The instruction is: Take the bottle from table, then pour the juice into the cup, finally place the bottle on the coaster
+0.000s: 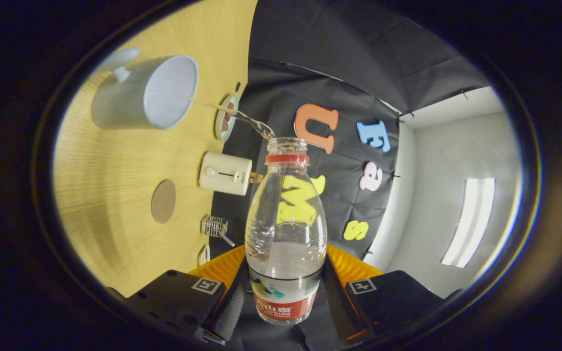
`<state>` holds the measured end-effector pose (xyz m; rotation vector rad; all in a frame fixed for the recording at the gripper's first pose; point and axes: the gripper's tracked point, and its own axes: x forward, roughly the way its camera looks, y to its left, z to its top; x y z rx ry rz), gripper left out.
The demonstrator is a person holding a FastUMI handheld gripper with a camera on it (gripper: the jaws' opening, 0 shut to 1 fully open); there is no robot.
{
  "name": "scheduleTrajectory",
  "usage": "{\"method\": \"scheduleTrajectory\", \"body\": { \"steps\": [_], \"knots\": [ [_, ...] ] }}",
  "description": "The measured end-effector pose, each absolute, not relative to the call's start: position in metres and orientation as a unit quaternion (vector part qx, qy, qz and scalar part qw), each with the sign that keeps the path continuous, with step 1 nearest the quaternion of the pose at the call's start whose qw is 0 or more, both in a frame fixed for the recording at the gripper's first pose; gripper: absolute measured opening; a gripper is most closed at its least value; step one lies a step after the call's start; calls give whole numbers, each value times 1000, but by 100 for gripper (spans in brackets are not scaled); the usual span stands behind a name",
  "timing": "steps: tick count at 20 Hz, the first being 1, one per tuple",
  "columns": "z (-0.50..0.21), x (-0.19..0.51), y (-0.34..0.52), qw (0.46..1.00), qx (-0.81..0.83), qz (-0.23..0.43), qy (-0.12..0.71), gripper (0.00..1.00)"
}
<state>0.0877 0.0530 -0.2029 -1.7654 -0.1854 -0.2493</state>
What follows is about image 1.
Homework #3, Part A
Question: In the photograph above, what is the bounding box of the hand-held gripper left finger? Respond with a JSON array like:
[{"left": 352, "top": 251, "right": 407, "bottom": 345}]
[{"left": 125, "top": 245, "right": 251, "bottom": 346}]

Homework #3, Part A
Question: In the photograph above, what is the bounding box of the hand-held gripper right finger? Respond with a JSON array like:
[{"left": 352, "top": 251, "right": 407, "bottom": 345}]
[{"left": 322, "top": 244, "right": 462, "bottom": 342}]

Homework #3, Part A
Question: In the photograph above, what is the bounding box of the clear plastic bottle red label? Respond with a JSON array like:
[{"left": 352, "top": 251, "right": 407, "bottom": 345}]
[{"left": 245, "top": 137, "right": 328, "bottom": 326}]

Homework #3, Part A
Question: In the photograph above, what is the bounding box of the clear juice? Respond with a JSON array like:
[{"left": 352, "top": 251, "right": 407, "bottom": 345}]
[{"left": 191, "top": 97, "right": 276, "bottom": 140}]

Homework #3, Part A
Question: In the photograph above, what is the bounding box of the pale blue cup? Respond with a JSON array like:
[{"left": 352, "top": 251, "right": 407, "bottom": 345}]
[{"left": 91, "top": 47, "right": 200, "bottom": 130}]

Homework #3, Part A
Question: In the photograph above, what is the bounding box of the white toaster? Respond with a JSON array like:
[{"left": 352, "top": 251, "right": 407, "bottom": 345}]
[{"left": 198, "top": 152, "right": 253, "bottom": 196}]

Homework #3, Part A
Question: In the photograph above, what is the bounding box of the ceiling light panel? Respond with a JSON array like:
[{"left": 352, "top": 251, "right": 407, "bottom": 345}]
[{"left": 440, "top": 178, "right": 496, "bottom": 269}]

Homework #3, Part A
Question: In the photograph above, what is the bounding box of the wooden table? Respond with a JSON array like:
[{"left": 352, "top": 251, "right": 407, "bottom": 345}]
[{"left": 53, "top": 0, "right": 258, "bottom": 298}]

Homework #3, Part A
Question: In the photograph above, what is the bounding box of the pale green plate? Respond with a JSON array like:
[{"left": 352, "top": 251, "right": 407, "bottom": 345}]
[{"left": 214, "top": 94, "right": 239, "bottom": 142}]

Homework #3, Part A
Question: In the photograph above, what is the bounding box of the black backdrop cloth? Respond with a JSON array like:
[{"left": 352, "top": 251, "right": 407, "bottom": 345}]
[{"left": 208, "top": 0, "right": 494, "bottom": 351}]

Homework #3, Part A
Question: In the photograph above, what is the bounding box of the metal wire holder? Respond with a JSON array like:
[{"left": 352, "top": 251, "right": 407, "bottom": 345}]
[{"left": 201, "top": 215, "right": 228, "bottom": 238}]

